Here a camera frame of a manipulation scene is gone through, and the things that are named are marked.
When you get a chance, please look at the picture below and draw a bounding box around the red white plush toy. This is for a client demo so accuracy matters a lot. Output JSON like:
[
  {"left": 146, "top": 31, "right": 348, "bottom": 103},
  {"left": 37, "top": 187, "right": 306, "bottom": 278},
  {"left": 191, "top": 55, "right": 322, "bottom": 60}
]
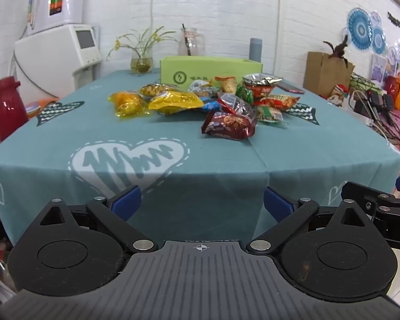
[{"left": 327, "top": 85, "right": 351, "bottom": 106}]

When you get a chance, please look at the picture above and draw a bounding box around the dark dried plant decoration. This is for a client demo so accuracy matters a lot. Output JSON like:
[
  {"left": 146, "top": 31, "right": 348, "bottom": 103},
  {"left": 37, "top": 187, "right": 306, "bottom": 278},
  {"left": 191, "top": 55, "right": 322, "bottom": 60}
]
[{"left": 323, "top": 34, "right": 350, "bottom": 64}]

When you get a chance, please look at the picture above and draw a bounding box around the glass vase with plant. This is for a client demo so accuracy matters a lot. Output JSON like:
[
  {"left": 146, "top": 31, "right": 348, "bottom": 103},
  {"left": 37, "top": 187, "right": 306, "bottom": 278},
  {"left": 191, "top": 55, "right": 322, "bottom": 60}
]
[{"left": 106, "top": 26, "right": 180, "bottom": 74}]

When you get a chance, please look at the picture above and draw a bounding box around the red thermos jug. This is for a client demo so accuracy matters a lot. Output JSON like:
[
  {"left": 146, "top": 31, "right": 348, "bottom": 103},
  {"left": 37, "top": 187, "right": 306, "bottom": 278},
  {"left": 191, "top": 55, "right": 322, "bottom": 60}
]
[{"left": 0, "top": 76, "right": 29, "bottom": 143}]

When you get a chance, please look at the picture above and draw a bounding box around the clear glass pitcher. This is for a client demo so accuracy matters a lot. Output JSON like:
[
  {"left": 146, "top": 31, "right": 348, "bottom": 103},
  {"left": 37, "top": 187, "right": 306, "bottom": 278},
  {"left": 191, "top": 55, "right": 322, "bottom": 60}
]
[{"left": 178, "top": 27, "right": 206, "bottom": 57}]

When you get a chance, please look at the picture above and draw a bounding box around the green cardboard box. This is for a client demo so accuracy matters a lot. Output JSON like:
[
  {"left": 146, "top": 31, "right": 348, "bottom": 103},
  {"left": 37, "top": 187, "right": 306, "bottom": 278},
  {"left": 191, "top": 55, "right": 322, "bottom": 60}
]
[{"left": 159, "top": 56, "right": 265, "bottom": 91}]

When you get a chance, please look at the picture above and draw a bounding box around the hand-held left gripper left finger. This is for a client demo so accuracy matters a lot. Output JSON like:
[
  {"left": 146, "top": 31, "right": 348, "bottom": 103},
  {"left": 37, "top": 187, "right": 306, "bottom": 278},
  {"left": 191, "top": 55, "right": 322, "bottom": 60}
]
[{"left": 30, "top": 185, "right": 159, "bottom": 252}]

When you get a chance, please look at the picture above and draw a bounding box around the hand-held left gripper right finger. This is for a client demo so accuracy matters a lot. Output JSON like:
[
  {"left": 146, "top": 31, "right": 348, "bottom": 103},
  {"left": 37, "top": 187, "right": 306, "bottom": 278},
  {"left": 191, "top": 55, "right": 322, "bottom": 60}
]
[{"left": 246, "top": 187, "right": 375, "bottom": 254}]

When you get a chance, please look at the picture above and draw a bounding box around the large blue paper fan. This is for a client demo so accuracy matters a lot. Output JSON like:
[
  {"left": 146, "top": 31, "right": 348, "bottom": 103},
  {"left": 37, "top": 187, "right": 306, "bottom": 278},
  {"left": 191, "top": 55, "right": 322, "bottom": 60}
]
[{"left": 347, "top": 7, "right": 374, "bottom": 53}]

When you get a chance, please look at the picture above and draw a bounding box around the brown cardboard box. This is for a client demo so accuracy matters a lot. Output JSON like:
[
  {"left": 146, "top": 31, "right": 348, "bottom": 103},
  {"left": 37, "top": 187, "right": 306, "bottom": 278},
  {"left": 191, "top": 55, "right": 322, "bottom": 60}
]
[{"left": 303, "top": 51, "right": 356, "bottom": 99}]

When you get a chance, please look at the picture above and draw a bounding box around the white water dispenser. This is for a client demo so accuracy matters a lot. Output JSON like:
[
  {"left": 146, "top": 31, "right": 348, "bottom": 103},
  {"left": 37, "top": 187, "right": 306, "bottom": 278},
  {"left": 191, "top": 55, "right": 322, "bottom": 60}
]
[{"left": 13, "top": 23, "right": 103, "bottom": 100}]

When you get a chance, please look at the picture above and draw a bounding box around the yellow snack packet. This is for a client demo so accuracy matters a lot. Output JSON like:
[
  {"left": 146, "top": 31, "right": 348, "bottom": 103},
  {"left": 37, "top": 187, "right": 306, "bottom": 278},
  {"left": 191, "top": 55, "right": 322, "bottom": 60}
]
[{"left": 148, "top": 90, "right": 205, "bottom": 116}]

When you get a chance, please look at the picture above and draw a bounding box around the clear red striped snack packet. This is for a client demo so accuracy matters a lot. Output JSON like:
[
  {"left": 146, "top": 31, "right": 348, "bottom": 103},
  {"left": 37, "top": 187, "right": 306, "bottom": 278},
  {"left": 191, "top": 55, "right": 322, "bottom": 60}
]
[{"left": 218, "top": 93, "right": 258, "bottom": 124}]

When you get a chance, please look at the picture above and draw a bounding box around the dark green snack packet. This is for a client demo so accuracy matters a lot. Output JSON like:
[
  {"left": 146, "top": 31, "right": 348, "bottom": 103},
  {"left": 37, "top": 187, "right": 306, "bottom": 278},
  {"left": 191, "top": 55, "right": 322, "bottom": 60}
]
[{"left": 235, "top": 85, "right": 254, "bottom": 105}]

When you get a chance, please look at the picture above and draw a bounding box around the clear pastry packet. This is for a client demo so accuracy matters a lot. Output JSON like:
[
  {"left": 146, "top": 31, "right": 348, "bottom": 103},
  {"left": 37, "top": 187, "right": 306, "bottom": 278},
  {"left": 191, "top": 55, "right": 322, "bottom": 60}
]
[{"left": 187, "top": 82, "right": 221, "bottom": 99}]

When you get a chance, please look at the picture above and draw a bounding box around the clear packet of yellow snacks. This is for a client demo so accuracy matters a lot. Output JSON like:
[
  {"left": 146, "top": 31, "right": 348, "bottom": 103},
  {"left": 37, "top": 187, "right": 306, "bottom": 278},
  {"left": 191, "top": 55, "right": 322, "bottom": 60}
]
[{"left": 139, "top": 83, "right": 181, "bottom": 101}]

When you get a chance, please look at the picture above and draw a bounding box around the white water purifier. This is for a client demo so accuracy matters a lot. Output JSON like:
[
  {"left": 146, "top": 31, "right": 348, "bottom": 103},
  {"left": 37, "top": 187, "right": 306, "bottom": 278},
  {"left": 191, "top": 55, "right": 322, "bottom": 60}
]
[{"left": 26, "top": 0, "right": 86, "bottom": 36}]

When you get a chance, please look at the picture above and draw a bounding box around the teal heart print tablecloth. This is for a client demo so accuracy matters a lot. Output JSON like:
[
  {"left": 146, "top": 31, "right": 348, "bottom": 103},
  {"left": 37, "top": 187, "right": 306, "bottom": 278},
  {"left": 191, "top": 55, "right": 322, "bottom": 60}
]
[{"left": 0, "top": 68, "right": 400, "bottom": 248}]

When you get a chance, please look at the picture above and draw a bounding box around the dark red cookie packet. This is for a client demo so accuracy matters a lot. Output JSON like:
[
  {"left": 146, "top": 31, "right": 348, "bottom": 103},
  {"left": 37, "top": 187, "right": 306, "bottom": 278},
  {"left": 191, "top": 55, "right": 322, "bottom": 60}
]
[{"left": 201, "top": 111, "right": 258, "bottom": 141}]

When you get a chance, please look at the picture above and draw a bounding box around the white wall conduit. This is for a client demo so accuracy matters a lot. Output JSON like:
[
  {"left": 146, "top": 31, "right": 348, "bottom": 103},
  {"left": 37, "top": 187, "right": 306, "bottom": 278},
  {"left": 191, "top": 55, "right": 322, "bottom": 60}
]
[{"left": 276, "top": 0, "right": 284, "bottom": 73}]

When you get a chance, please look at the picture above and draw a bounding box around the light green snack packet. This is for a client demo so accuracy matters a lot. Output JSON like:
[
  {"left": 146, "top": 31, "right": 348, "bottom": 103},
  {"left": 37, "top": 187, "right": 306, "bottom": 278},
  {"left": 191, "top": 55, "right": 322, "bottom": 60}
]
[{"left": 256, "top": 106, "right": 285, "bottom": 125}]

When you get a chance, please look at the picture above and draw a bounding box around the orange plastic container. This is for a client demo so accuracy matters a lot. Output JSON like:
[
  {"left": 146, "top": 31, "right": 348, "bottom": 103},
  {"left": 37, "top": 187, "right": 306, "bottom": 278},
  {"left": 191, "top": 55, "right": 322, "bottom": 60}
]
[{"left": 25, "top": 98, "right": 60, "bottom": 119}]

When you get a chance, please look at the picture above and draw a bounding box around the grey blue tumbler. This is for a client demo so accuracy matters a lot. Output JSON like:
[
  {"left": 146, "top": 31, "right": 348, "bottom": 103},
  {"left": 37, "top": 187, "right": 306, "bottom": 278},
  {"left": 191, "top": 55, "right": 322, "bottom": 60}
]
[{"left": 249, "top": 38, "right": 263, "bottom": 63}]

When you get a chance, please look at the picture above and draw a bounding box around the green net bag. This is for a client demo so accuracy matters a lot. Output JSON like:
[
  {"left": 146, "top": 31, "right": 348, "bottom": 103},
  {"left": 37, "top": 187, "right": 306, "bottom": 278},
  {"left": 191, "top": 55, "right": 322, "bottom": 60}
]
[{"left": 349, "top": 73, "right": 375, "bottom": 91}]

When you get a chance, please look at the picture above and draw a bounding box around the black power adapter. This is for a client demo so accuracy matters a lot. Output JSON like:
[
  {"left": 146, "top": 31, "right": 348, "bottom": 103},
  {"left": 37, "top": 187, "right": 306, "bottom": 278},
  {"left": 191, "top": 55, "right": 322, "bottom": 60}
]
[{"left": 353, "top": 91, "right": 395, "bottom": 118}]

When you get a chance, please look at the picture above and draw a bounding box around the small blue paper fan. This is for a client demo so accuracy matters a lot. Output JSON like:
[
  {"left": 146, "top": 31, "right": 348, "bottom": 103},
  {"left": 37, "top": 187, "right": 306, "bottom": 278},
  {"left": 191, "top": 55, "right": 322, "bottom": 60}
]
[{"left": 370, "top": 27, "right": 388, "bottom": 56}]

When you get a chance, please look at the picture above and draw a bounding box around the beige orange snack packet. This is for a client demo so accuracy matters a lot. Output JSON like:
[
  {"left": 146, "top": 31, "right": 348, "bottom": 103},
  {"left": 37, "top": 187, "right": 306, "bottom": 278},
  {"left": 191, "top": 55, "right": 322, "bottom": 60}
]
[{"left": 215, "top": 76, "right": 239, "bottom": 94}]

